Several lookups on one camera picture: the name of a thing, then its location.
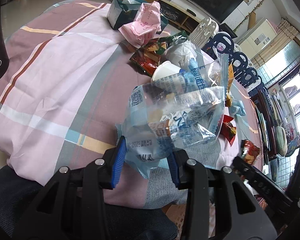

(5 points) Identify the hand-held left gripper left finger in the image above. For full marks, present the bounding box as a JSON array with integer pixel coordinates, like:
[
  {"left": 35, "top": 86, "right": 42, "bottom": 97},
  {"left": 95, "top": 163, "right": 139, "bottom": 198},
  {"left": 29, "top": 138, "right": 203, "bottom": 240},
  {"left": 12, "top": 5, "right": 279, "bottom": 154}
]
[{"left": 14, "top": 136, "right": 128, "bottom": 240}]

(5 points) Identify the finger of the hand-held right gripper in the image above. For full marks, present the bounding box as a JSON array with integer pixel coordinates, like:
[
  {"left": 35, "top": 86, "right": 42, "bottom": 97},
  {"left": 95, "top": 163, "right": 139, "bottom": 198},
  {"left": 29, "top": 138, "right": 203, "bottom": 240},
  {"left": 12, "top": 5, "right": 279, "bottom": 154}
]
[{"left": 231, "top": 156, "right": 294, "bottom": 208}]

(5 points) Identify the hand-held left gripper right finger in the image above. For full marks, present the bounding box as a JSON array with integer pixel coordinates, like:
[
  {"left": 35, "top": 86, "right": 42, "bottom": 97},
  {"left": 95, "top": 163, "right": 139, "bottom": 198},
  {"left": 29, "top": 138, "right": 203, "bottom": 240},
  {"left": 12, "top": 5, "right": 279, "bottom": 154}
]
[{"left": 166, "top": 149, "right": 278, "bottom": 240}]

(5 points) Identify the clear blue printed plastic wrapper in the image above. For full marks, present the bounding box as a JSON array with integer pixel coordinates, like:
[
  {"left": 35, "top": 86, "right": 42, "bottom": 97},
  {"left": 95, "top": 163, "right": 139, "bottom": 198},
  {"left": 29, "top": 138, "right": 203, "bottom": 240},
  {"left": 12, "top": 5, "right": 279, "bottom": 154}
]
[{"left": 115, "top": 82, "right": 227, "bottom": 179}]

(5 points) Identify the pink printed plastic bag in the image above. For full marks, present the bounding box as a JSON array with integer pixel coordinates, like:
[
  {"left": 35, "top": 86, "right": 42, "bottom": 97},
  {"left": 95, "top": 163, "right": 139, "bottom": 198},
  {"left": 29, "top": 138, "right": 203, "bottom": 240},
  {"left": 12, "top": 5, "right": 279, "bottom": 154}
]
[{"left": 118, "top": 1, "right": 163, "bottom": 48}]

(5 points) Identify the grey round cushion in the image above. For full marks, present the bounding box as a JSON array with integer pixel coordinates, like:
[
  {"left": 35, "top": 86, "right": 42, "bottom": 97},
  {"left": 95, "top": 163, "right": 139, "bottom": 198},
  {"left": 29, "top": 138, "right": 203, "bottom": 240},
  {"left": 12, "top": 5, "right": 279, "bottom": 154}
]
[{"left": 275, "top": 126, "right": 288, "bottom": 155}]

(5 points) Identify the small red wrapper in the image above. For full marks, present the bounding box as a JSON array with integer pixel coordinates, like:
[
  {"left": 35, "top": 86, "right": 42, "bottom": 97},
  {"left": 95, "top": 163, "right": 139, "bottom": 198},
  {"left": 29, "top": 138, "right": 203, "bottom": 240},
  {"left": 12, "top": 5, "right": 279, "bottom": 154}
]
[{"left": 219, "top": 115, "right": 238, "bottom": 147}]

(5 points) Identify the stack of books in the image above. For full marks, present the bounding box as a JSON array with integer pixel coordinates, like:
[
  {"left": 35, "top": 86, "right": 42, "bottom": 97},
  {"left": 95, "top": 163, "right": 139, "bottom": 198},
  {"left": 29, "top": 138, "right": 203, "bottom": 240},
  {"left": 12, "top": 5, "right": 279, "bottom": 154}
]
[{"left": 251, "top": 87, "right": 285, "bottom": 160}]

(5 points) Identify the clear wrapper with blue stripe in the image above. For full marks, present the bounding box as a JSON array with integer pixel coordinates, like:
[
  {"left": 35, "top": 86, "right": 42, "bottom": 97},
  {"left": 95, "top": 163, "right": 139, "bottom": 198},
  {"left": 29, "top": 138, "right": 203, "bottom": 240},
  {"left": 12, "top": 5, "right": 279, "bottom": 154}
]
[{"left": 162, "top": 54, "right": 232, "bottom": 93}]

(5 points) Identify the white paper cup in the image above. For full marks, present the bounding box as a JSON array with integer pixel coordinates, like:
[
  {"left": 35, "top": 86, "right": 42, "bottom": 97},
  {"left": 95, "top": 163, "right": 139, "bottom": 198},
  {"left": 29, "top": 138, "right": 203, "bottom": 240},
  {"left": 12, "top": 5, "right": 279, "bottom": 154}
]
[{"left": 151, "top": 60, "right": 183, "bottom": 82}]

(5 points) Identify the small orange wrapper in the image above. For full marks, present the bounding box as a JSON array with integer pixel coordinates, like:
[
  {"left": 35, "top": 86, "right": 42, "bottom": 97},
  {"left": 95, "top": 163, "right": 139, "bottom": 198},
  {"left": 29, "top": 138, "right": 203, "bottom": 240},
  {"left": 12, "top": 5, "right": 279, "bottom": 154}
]
[{"left": 225, "top": 64, "right": 237, "bottom": 108}]

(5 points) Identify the red green snack packet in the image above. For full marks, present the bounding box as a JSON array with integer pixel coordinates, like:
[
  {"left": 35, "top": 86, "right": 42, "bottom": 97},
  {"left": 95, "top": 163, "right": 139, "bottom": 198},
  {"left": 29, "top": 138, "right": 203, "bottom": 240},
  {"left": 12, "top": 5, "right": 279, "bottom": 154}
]
[{"left": 129, "top": 30, "right": 189, "bottom": 78}]

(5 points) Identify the crumpled white plastic bag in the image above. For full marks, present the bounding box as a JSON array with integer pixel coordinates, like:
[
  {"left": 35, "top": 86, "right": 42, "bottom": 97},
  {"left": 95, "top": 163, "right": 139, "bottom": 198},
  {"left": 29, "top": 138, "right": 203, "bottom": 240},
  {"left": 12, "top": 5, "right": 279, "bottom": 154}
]
[{"left": 163, "top": 40, "right": 198, "bottom": 67}]

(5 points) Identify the beige curtain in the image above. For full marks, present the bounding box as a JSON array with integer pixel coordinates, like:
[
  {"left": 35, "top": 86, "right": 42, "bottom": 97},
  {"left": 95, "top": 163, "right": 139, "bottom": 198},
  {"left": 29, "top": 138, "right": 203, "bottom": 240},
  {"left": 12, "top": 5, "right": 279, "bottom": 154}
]
[{"left": 250, "top": 17, "right": 300, "bottom": 67}]

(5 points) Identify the white standing air conditioner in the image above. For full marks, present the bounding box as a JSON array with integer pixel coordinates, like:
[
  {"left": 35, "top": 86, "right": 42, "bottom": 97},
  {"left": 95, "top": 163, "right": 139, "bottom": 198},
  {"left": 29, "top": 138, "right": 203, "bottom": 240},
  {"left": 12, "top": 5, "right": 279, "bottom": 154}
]
[{"left": 236, "top": 17, "right": 282, "bottom": 60}]

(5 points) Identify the dark green tissue pack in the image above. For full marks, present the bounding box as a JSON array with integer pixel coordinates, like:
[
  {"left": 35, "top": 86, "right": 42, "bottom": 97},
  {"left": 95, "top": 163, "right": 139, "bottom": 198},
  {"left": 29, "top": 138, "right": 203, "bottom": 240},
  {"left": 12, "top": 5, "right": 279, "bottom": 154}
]
[{"left": 107, "top": 0, "right": 169, "bottom": 32}]

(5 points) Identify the wooden television cabinet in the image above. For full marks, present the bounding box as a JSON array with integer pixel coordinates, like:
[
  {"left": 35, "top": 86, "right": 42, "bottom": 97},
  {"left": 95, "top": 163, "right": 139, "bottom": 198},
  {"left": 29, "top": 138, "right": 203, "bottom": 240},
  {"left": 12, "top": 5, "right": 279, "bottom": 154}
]
[{"left": 120, "top": 0, "right": 203, "bottom": 34}]

